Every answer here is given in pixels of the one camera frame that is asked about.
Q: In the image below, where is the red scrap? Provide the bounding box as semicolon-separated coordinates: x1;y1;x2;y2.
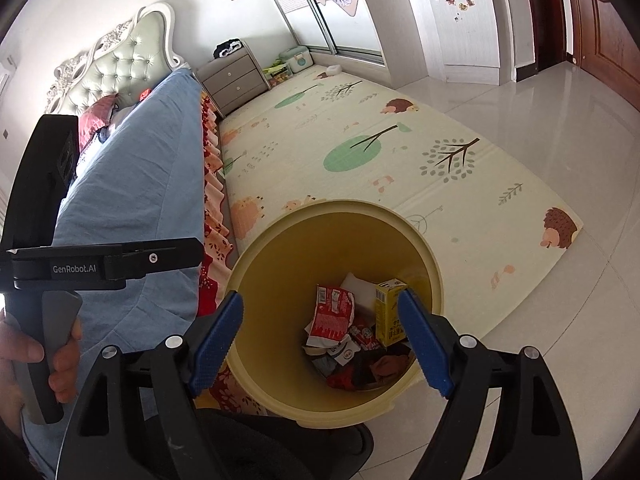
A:
327;367;356;390

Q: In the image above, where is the yellow waste bin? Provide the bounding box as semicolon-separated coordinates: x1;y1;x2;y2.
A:
220;199;443;428

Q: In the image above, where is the cream printed play mat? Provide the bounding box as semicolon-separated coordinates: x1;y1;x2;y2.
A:
216;62;586;341

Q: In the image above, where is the floral bed skirt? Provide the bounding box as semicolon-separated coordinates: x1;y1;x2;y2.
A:
192;91;273;418

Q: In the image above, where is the pale green storage box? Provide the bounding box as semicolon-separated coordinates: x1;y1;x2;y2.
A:
278;45;316;73

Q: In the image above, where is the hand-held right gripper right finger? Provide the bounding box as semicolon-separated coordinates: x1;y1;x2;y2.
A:
396;287;583;480

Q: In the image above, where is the brown orange scrap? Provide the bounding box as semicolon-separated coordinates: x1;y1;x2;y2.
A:
372;355;413;381

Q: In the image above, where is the bed with blue sheet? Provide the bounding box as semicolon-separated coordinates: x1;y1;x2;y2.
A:
22;67;236;480

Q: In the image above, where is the tufted green white headboard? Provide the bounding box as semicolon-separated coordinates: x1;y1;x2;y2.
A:
42;2;183;116

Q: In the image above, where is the brown wooden door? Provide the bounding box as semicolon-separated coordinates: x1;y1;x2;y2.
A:
520;0;640;131

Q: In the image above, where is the colourful toy pile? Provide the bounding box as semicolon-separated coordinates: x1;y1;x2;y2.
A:
262;60;292;88

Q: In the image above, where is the grey nightstand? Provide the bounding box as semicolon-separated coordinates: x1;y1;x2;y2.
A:
197;40;268;117

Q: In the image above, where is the person's left forearm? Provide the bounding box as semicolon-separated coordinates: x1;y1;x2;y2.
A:
0;402;38;480

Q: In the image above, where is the red white snack bag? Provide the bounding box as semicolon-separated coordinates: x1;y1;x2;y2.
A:
305;285;358;348

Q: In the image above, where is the small red wrapper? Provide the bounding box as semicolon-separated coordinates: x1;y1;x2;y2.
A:
350;324;382;352

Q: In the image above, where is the person's left hand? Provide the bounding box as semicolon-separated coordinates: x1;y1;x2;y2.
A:
0;310;83;428

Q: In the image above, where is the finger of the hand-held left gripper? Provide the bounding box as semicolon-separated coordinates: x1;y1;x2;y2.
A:
107;237;205;282

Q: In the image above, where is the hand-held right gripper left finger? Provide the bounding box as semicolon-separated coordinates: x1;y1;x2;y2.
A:
62;291;246;480

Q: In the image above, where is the pink pillow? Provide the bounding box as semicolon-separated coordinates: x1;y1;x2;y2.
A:
77;94;120;153

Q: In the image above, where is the small white packet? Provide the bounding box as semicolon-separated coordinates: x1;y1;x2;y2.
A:
332;342;358;366

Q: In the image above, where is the sliding door wardrobe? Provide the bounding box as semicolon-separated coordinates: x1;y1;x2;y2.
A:
250;0;386;66

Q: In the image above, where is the yellow drink carton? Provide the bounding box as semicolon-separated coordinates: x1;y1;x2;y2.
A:
372;279;411;348

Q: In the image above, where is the dark clothing with white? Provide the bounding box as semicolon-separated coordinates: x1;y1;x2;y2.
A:
214;39;246;60

